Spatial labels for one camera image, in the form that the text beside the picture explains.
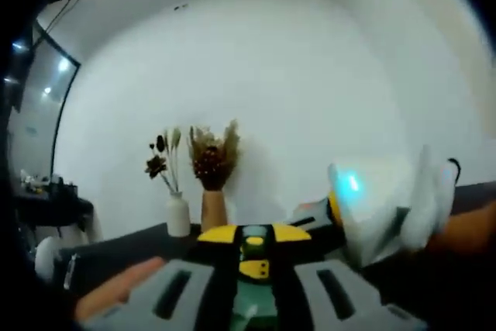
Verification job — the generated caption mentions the tan ceramic vase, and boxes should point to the tan ceramic vase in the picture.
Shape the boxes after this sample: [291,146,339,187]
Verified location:
[200,188,228,240]

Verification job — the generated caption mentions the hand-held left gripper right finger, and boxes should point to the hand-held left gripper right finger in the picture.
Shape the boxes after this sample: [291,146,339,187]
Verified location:
[272,223,429,331]

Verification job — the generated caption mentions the white ceramic vase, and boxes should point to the white ceramic vase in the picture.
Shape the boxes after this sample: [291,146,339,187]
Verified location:
[166,190,192,238]

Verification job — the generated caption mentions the black device with silver edge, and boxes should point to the black device with silver edge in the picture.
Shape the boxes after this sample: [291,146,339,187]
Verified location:
[63,252,79,290]

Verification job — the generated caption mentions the green plastic dustpan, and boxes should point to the green plastic dustpan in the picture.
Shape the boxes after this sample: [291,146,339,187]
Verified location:
[231,279,281,331]

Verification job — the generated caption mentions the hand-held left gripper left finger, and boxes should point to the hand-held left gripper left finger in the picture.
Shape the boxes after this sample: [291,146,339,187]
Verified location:
[82,224,238,331]

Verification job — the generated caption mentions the black hanging cable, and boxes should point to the black hanging cable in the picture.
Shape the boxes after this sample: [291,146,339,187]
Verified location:
[43,0,83,34]

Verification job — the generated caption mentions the dark dried flower stems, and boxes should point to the dark dried flower stems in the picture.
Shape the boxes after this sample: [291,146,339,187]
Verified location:
[144,126,184,195]

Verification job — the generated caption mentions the black tabletop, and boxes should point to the black tabletop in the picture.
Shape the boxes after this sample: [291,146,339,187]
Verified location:
[53,181,496,331]

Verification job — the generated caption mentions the dried pampas pinecone bouquet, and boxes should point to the dried pampas pinecone bouquet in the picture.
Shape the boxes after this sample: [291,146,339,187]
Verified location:
[187,119,242,192]

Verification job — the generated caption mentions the person's left hand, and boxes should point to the person's left hand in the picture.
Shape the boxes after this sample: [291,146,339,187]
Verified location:
[74,257,168,323]

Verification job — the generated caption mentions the white rounded object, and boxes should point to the white rounded object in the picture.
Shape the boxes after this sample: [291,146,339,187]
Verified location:
[33,235,64,282]

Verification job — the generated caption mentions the black framed glass door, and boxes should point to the black framed glass door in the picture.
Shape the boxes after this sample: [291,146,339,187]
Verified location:
[6,19,83,178]

